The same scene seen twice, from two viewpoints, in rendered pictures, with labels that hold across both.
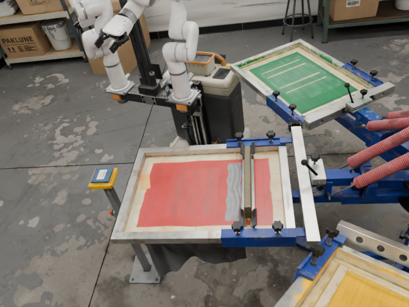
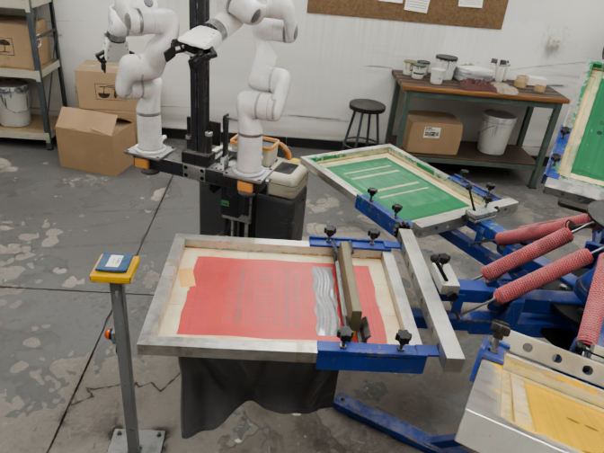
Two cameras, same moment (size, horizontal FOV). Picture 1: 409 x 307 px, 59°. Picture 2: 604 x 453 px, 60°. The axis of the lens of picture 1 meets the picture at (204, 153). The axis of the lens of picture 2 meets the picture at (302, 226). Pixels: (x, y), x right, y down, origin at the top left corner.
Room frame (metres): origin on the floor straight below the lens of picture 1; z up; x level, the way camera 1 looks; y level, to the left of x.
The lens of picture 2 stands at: (-0.15, 0.39, 1.99)
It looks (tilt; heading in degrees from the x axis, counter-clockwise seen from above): 29 degrees down; 343
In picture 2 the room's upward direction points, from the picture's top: 6 degrees clockwise
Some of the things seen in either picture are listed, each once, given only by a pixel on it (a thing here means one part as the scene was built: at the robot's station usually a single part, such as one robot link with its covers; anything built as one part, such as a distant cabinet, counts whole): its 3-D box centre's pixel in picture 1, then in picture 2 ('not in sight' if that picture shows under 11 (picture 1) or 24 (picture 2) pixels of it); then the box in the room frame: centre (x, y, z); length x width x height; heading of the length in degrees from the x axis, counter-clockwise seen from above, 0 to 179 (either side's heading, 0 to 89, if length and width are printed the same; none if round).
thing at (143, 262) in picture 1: (128, 229); (126, 368); (1.40, 0.55, 0.48); 0.22 x 0.22 x 0.96; 78
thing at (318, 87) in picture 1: (314, 75); (419, 179); (1.80, -0.73, 1.05); 1.08 x 0.61 x 0.23; 18
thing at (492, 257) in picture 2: (345, 120); (457, 239); (1.53, -0.82, 0.90); 1.24 x 0.06 x 0.06; 18
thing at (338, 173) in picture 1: (329, 177); (458, 290); (1.05, -0.52, 1.02); 0.17 x 0.06 x 0.05; 78
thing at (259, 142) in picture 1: (255, 145); (349, 249); (1.39, -0.27, 0.98); 0.30 x 0.05 x 0.07; 78
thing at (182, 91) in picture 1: (181, 81); (251, 151); (1.75, 0.05, 1.21); 0.16 x 0.13 x 0.15; 148
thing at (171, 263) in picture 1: (198, 253); (260, 392); (0.98, 0.12, 0.74); 0.46 x 0.04 x 0.42; 78
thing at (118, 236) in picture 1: (206, 188); (284, 291); (1.17, 0.02, 0.97); 0.79 x 0.58 x 0.04; 78
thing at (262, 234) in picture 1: (257, 237); (370, 356); (0.84, -0.15, 0.98); 0.30 x 0.05 x 0.07; 78
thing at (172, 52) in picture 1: (176, 57); (253, 113); (1.74, 0.05, 1.37); 0.13 x 0.10 x 0.16; 59
